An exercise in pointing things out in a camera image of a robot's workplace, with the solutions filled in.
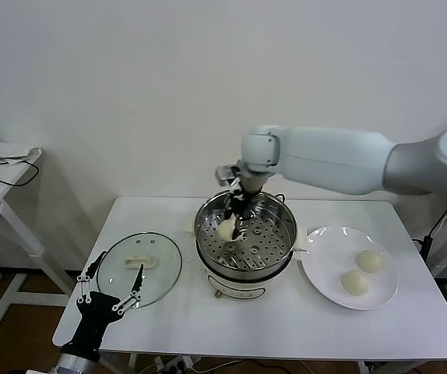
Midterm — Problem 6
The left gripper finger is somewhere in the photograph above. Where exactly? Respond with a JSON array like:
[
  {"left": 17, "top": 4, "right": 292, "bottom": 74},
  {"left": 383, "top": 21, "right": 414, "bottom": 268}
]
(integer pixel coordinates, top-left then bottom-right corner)
[
  {"left": 76, "top": 251, "right": 107, "bottom": 305},
  {"left": 112, "top": 263, "right": 146, "bottom": 316}
]

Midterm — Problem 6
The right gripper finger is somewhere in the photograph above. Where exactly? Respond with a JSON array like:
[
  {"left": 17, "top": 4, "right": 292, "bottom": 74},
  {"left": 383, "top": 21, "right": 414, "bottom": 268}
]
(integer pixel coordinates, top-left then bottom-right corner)
[
  {"left": 233, "top": 212, "right": 250, "bottom": 241},
  {"left": 223, "top": 196, "right": 240, "bottom": 223}
]

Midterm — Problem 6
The white round plate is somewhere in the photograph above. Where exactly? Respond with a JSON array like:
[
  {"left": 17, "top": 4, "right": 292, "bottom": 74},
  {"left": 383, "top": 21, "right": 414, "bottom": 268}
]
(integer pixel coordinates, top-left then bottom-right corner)
[{"left": 301, "top": 225, "right": 399, "bottom": 312}]

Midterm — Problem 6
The white steamed baozi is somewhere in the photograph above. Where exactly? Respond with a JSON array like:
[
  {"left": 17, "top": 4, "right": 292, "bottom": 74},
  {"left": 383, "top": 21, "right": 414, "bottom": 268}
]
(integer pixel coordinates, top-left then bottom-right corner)
[
  {"left": 340, "top": 270, "right": 371, "bottom": 297},
  {"left": 354, "top": 249, "right": 386, "bottom": 273},
  {"left": 217, "top": 218, "right": 237, "bottom": 242}
]

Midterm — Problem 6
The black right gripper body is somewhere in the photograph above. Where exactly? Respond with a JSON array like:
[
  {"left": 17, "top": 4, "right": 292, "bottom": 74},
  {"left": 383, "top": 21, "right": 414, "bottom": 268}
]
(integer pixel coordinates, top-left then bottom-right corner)
[{"left": 229, "top": 181, "right": 259, "bottom": 214}]

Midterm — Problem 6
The black cable with adapter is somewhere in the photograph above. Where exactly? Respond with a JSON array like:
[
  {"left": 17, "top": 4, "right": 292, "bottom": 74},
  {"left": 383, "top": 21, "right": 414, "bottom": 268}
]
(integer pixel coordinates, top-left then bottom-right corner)
[{"left": 421, "top": 208, "right": 447, "bottom": 260}]

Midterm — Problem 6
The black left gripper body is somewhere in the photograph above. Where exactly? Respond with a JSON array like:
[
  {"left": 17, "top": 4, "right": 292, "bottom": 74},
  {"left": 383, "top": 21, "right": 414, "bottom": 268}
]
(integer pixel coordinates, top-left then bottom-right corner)
[{"left": 62, "top": 290, "right": 120, "bottom": 358}]

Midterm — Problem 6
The thin black looped cable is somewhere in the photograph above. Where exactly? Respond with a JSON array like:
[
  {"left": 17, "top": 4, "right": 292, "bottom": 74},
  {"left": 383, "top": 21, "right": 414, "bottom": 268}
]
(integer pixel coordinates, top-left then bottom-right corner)
[{"left": 0, "top": 157, "right": 40, "bottom": 188}]

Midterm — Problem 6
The white electric cooker base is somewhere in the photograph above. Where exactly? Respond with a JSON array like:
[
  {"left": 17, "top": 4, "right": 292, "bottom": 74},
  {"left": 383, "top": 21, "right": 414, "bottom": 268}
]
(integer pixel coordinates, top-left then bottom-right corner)
[{"left": 198, "top": 249, "right": 308, "bottom": 301}]

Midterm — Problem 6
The white power strip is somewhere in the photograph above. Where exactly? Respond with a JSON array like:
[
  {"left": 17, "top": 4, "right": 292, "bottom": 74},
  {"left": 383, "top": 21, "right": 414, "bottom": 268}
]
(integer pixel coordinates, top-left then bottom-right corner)
[{"left": 155, "top": 356, "right": 193, "bottom": 373}]

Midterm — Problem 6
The stainless steel steamer basket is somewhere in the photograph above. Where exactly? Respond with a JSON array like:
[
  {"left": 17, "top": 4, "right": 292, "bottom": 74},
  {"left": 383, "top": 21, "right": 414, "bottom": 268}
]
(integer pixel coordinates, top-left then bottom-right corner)
[{"left": 184, "top": 190, "right": 309, "bottom": 273}]

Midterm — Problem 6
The white crumpled cloth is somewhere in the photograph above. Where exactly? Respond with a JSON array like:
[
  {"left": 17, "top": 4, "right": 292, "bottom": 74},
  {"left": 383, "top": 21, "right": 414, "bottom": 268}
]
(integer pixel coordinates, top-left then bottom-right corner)
[{"left": 0, "top": 140, "right": 42, "bottom": 164}]

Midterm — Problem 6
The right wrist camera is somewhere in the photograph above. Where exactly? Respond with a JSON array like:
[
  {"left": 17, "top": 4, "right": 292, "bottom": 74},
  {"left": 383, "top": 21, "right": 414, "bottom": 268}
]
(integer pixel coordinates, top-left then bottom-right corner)
[{"left": 214, "top": 164, "right": 244, "bottom": 187}]

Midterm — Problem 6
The round glass lid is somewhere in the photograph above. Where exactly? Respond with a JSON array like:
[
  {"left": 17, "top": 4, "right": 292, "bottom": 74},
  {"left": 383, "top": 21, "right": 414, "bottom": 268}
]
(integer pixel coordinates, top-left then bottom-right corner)
[{"left": 97, "top": 232, "right": 183, "bottom": 309}]

